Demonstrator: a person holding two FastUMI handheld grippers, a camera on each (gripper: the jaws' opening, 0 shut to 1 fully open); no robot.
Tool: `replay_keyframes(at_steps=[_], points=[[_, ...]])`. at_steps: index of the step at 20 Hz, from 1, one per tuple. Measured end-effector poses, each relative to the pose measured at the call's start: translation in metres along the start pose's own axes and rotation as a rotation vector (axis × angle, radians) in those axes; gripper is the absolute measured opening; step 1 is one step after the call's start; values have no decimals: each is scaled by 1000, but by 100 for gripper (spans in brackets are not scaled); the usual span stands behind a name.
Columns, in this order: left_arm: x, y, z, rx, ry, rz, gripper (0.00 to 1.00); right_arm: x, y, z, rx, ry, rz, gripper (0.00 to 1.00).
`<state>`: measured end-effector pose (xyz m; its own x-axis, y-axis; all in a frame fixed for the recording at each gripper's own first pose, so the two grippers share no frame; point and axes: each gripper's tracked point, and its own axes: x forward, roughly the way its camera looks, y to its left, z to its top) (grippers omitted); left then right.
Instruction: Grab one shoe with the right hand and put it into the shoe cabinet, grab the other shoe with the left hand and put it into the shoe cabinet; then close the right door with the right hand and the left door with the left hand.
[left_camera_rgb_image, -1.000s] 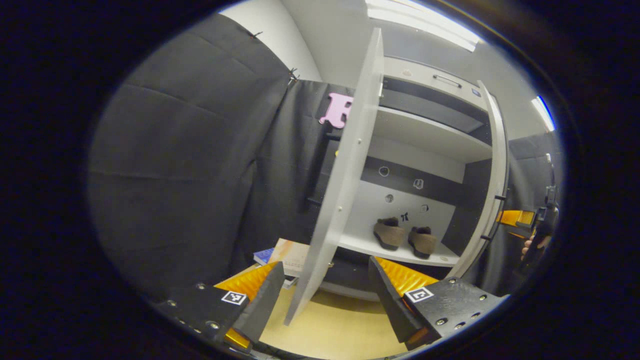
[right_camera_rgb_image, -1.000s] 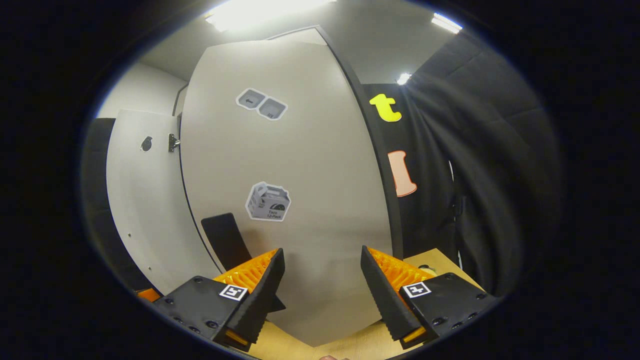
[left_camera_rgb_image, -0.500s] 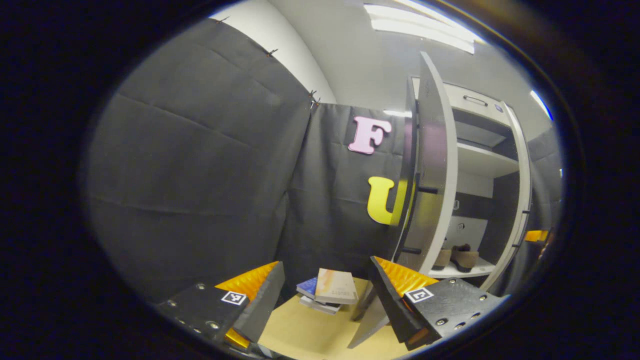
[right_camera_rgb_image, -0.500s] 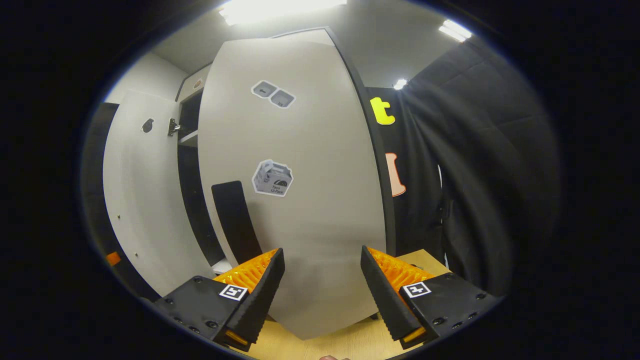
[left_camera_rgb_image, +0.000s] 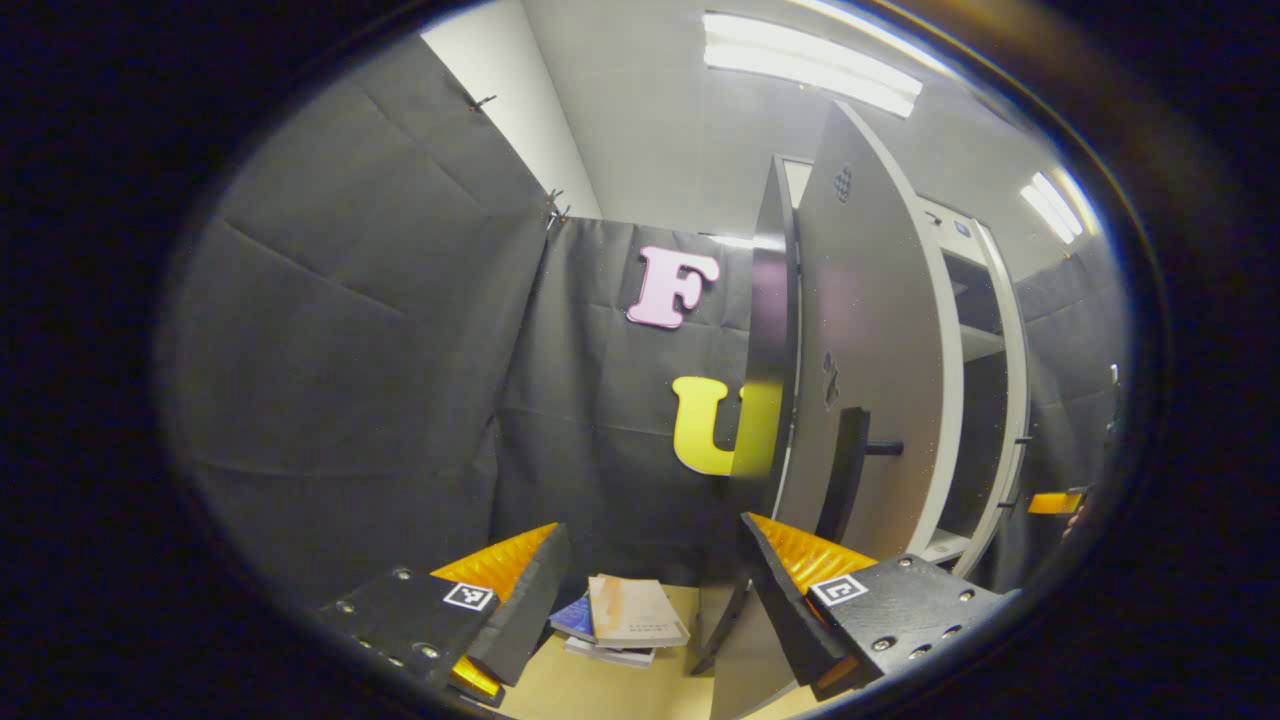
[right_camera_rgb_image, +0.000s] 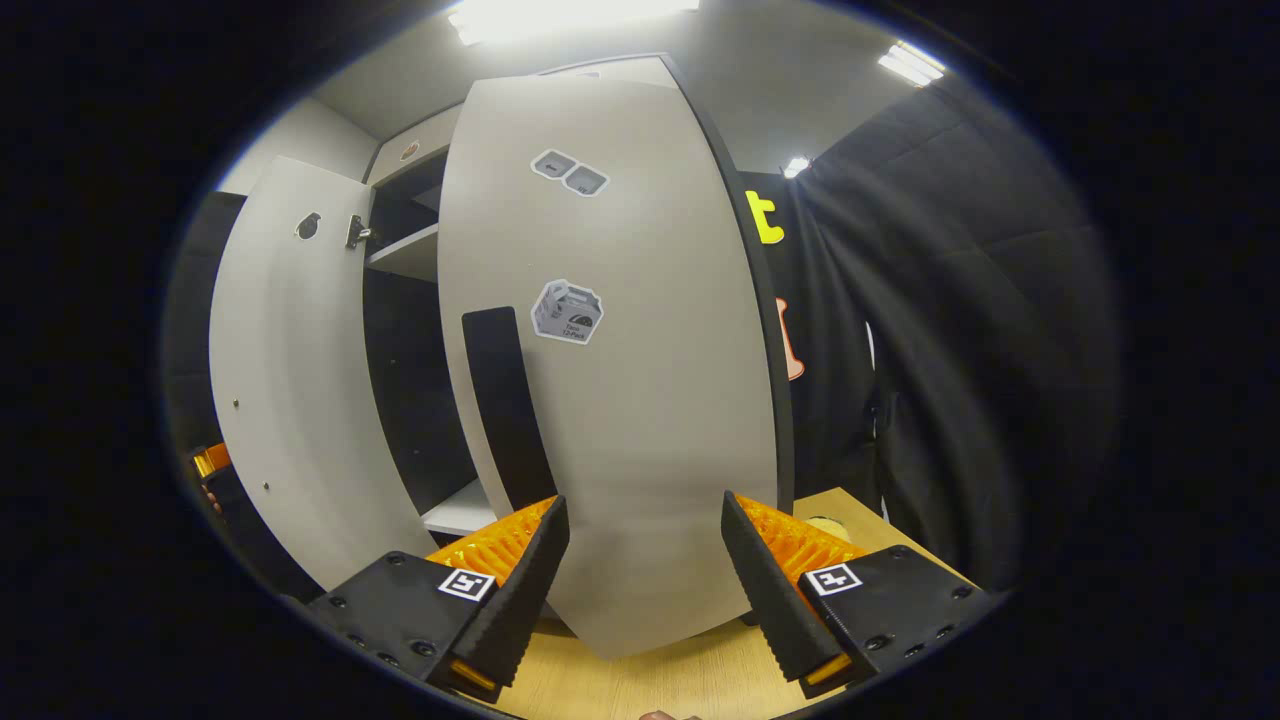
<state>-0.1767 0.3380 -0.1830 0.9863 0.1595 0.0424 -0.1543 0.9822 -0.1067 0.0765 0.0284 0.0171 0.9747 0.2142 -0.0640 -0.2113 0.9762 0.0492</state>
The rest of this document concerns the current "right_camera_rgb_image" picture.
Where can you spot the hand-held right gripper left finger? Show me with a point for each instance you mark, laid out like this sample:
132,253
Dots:
520,590

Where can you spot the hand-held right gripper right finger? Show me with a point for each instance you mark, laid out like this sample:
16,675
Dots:
775,590

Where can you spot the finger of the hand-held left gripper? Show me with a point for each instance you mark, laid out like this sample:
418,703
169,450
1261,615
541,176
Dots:
212,459

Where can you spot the yellow plush ball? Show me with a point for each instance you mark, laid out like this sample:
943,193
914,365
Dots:
828,528

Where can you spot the black backdrop cloth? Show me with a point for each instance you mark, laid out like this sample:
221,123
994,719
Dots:
950,330

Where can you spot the ceiling light panel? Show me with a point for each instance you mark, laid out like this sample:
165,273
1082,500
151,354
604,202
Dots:
912,63
570,18
797,166

